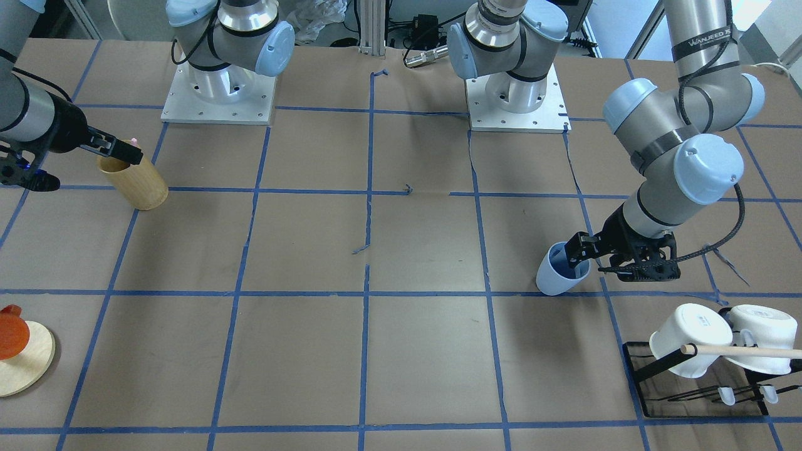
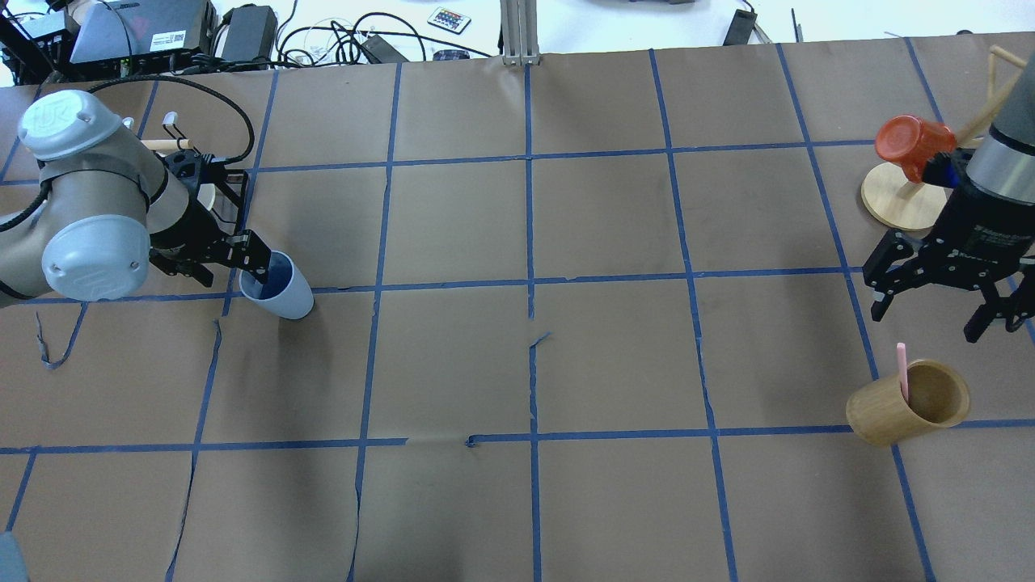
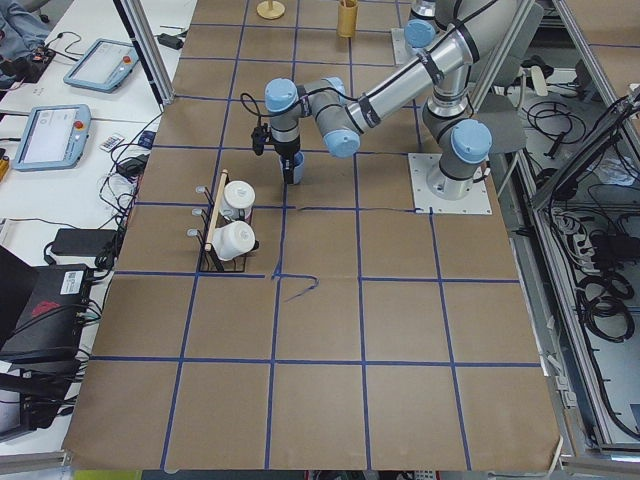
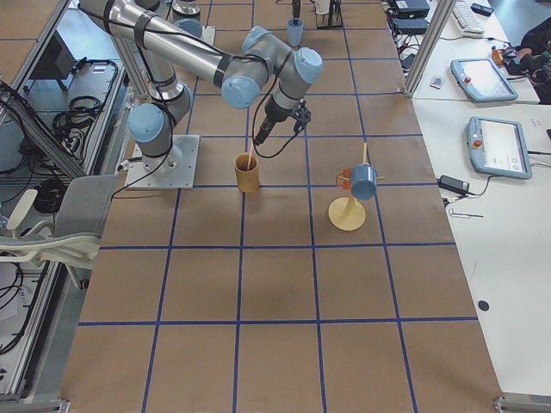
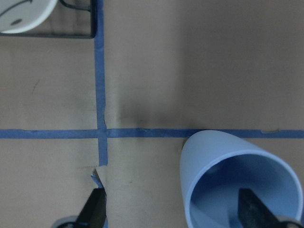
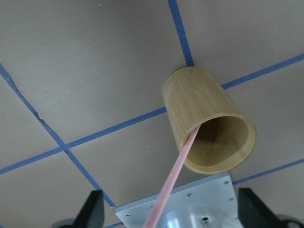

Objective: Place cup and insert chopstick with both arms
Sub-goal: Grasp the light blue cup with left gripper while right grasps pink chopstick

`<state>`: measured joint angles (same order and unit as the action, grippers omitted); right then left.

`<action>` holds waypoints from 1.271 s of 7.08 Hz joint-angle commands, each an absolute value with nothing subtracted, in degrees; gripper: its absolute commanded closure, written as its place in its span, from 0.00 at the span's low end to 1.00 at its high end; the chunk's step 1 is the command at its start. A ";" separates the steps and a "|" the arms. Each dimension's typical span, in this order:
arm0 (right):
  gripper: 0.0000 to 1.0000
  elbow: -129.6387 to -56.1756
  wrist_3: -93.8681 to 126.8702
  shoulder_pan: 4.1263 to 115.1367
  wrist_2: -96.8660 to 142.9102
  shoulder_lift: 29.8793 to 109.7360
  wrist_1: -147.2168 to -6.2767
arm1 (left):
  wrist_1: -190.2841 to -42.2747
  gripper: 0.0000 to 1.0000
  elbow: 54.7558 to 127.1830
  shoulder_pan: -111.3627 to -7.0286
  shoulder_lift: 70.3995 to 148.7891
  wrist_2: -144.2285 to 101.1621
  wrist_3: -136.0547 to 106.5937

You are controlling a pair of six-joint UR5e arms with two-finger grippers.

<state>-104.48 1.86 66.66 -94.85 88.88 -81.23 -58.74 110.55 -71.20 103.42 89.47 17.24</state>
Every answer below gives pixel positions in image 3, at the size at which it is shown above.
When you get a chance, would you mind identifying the light blue plastic cup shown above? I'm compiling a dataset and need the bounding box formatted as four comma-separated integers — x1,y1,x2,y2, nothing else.
293,151,305,185

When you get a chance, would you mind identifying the teach pendant tablet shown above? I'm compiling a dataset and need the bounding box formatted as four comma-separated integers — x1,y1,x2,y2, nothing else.
10,104,91,171
63,38,139,93

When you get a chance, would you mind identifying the white mug rack end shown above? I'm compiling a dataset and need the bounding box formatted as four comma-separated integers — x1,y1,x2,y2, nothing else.
220,180,256,221
212,220,259,261

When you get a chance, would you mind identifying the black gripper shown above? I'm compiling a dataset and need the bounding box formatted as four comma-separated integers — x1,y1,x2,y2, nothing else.
273,138,301,185

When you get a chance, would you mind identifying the white mug far rack end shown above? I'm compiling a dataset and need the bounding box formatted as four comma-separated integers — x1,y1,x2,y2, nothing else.
220,180,256,221

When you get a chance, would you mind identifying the bamboo chopstick holder cup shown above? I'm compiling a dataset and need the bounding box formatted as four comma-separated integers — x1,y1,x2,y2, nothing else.
336,0,358,38

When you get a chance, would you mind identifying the black power adapter brick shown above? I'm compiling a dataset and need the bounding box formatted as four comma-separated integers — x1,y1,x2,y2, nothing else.
43,228,116,270

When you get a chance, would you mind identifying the white mug near rack end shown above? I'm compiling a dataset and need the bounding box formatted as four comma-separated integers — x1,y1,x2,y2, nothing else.
212,220,259,261

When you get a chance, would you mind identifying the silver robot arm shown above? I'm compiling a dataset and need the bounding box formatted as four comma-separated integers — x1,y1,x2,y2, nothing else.
251,0,533,200

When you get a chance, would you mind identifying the wooden mug tree stand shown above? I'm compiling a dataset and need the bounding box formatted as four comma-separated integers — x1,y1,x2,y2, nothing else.
256,0,286,20

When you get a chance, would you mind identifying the black computer box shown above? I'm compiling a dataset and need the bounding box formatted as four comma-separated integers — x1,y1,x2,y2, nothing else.
1,248,94,364

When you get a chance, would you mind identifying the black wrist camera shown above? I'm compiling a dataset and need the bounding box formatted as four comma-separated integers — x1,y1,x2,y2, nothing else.
251,123,270,156

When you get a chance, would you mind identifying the near teach pendant tablet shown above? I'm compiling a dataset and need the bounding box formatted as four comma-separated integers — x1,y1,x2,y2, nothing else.
10,104,91,171

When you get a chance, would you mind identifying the far teach pendant tablet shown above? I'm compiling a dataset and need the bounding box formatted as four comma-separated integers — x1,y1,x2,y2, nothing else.
63,38,139,93

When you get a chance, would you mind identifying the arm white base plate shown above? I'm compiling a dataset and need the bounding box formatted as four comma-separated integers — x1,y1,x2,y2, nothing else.
408,153,492,215
391,28,417,66

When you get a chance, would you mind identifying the black wire mug rack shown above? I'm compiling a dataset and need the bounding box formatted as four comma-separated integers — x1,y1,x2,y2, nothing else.
187,169,259,273

